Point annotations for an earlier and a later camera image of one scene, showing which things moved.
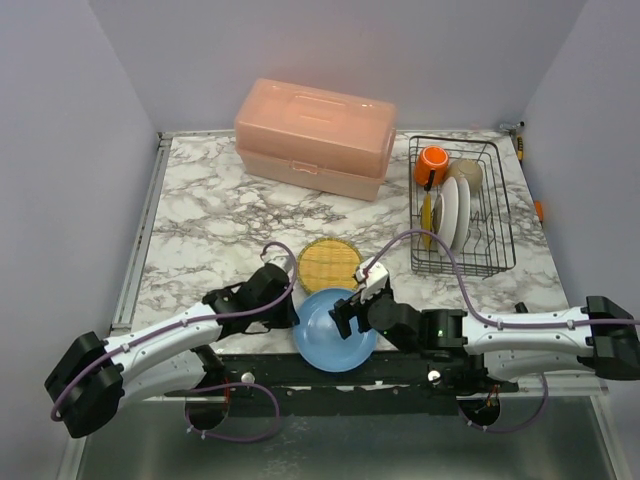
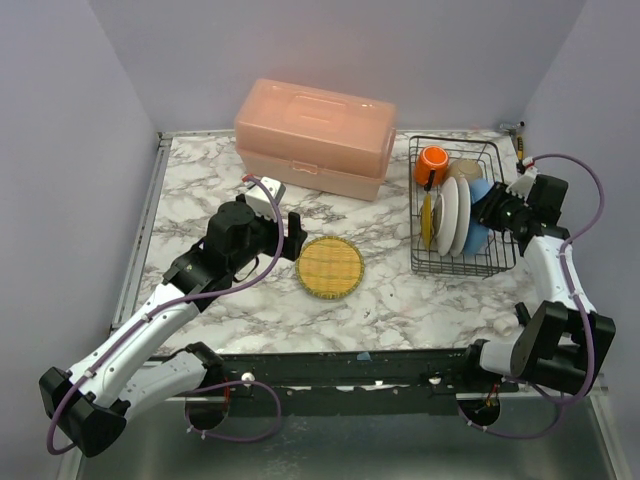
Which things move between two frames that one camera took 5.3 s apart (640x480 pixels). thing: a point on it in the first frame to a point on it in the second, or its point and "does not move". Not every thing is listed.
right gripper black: (350, 310) to (493, 208)
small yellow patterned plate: (427, 219) does not move
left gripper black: (285, 314) to (277, 238)
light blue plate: (319, 339) to (479, 235)
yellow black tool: (520, 148) does not move
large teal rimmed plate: (450, 231) does not move
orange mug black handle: (431, 164) does not move
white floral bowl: (470, 169) does not move
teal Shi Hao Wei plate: (464, 215) does not move
